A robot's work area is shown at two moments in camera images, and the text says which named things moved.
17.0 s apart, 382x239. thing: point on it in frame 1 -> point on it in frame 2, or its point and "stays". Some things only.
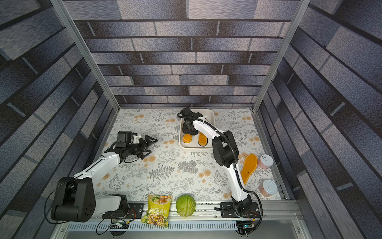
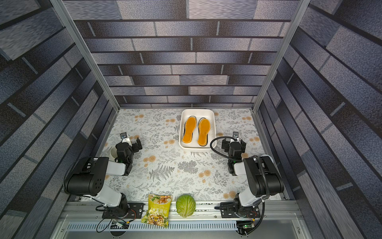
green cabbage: (185, 205) stays
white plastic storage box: (209, 116) stays
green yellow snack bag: (157, 212) stays
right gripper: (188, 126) -> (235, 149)
